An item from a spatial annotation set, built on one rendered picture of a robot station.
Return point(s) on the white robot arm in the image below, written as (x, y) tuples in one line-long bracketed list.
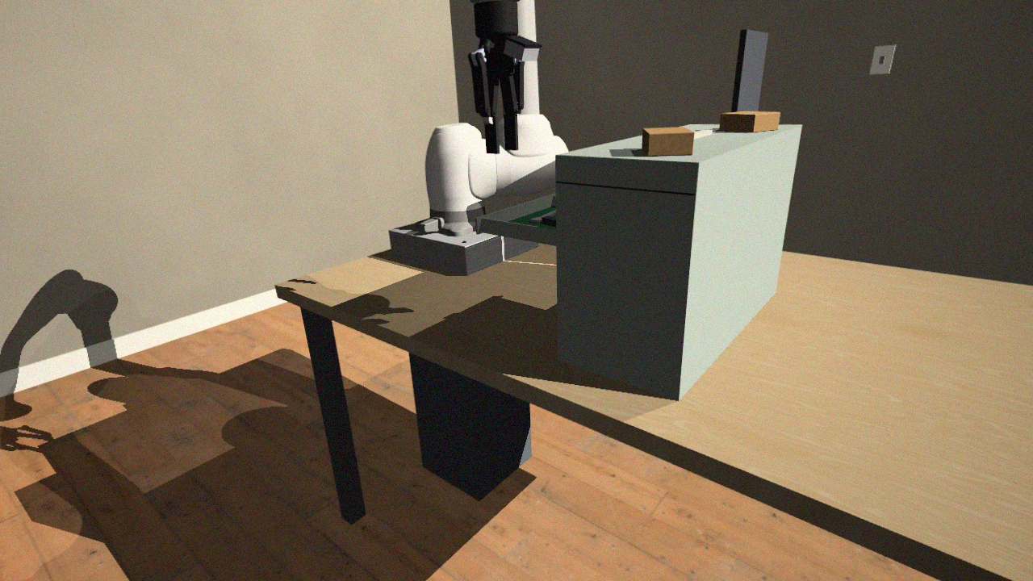
[(460, 174)]

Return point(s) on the brown rectangular box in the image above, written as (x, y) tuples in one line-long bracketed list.
[(667, 141)]

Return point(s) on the tan rectangular block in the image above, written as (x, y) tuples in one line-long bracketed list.
[(749, 121)]

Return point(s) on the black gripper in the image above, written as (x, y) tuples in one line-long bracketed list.
[(493, 20)]

